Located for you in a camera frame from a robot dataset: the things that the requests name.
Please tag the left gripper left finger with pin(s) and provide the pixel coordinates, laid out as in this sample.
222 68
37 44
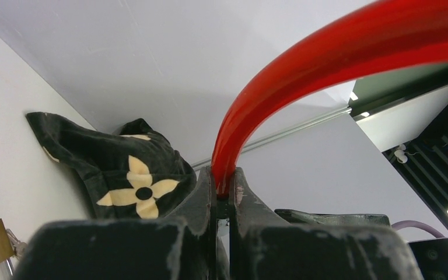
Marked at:
182 245

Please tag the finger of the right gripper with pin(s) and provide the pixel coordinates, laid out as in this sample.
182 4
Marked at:
356 219

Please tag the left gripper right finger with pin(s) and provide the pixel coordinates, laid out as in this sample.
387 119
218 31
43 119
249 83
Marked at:
265 246

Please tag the red cable lock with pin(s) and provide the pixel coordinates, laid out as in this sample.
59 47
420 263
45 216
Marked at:
379 37

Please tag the black floral blanket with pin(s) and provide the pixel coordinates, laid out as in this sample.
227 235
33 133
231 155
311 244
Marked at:
134 174

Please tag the large padlock keys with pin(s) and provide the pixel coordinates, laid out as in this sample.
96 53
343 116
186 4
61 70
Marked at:
19 247

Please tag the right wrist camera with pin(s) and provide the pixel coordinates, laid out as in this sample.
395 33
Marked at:
432 257

